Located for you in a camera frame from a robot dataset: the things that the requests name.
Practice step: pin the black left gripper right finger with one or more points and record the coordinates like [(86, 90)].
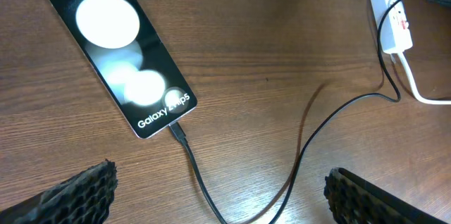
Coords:
[(352, 199)]

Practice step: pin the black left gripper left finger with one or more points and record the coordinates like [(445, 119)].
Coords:
[(83, 198)]

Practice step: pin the white power strip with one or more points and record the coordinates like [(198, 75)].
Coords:
[(392, 21)]

